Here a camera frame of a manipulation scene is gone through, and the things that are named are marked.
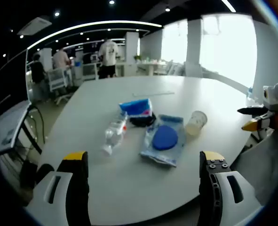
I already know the wet wipes pack blue lid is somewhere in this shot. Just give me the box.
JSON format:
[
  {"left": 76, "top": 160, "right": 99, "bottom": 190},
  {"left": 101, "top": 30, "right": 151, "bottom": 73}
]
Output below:
[{"left": 139, "top": 114, "right": 185, "bottom": 168}]

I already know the black cable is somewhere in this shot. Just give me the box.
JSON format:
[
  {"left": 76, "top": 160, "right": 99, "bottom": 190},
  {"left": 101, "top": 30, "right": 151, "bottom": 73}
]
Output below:
[{"left": 129, "top": 113, "right": 157, "bottom": 128}]

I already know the grey side desk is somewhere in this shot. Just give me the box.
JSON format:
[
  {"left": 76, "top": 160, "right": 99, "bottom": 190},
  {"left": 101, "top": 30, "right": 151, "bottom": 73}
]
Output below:
[{"left": 0, "top": 101, "right": 44, "bottom": 156}]

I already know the white power strip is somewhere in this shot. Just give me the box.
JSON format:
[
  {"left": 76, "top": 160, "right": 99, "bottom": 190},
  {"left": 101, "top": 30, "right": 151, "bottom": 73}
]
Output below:
[{"left": 132, "top": 91, "right": 175, "bottom": 97}]

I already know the blue tissue pack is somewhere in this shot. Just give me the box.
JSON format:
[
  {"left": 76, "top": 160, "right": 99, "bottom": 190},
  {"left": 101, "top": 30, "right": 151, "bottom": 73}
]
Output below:
[{"left": 119, "top": 98, "right": 153, "bottom": 119}]

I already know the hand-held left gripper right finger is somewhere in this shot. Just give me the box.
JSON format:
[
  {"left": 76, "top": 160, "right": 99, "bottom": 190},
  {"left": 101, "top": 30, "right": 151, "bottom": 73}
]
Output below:
[{"left": 198, "top": 150, "right": 264, "bottom": 226}]

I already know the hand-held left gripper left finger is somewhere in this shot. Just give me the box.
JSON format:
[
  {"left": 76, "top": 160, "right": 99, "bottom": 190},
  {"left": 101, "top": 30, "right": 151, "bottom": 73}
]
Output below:
[{"left": 25, "top": 151, "right": 92, "bottom": 226}]

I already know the white table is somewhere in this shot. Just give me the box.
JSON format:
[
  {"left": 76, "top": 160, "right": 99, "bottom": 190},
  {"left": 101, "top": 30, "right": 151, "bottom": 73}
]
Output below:
[{"left": 36, "top": 75, "right": 268, "bottom": 226}]

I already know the ceiling air conditioner unit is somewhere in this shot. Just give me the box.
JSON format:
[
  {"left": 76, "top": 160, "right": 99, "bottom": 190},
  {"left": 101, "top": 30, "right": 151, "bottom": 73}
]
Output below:
[{"left": 17, "top": 16, "right": 53, "bottom": 36}]

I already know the clear plastic bottle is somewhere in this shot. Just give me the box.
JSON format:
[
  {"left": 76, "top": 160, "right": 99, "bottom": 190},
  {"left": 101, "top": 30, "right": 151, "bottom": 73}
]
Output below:
[{"left": 100, "top": 112, "right": 128, "bottom": 157}]

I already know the white mesh office chair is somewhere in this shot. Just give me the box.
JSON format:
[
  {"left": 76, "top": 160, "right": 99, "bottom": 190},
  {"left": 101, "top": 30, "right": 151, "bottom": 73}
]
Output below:
[{"left": 47, "top": 67, "right": 71, "bottom": 105}]

